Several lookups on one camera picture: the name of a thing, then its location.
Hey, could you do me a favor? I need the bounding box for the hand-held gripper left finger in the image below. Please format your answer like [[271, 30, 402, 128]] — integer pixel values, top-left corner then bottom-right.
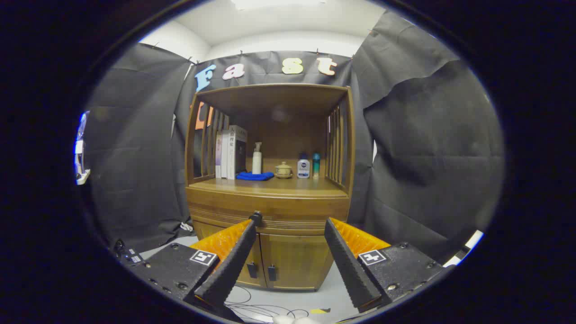
[[130, 219, 259, 323]]

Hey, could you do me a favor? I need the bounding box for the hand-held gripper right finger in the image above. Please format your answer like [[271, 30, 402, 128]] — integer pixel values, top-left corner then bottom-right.
[[324, 217, 453, 314]]

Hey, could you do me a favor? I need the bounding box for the wooden drawer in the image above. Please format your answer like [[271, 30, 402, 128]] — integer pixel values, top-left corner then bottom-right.
[[186, 187, 352, 231]]

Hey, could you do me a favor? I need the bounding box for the wooden countertop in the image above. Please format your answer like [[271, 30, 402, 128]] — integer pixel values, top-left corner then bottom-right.
[[187, 176, 351, 198]]

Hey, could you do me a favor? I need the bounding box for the wooden cabinet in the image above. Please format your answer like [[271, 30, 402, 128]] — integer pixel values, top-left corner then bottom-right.
[[184, 83, 356, 292]]

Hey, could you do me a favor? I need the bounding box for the blue cloth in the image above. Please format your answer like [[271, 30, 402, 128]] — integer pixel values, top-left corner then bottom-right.
[[236, 171, 275, 181]]

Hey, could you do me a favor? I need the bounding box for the black floor device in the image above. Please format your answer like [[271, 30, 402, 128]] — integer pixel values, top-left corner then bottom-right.
[[112, 238, 145, 267]]

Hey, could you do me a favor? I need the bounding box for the white book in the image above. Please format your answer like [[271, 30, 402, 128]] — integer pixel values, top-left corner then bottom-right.
[[220, 130, 230, 180]]

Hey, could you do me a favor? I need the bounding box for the pale purple book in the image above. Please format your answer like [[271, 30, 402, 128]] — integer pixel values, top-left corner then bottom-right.
[[215, 130, 223, 179]]

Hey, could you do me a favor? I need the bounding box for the book with dark portrait cover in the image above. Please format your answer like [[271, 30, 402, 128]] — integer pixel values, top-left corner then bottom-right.
[[227, 125, 248, 180]]

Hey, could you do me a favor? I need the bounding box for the white striped panel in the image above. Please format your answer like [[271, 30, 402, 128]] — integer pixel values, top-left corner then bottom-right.
[[443, 229, 485, 269]]

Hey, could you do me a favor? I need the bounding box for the tangle of black cables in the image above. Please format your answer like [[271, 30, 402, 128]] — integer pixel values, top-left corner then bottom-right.
[[224, 285, 311, 323]]

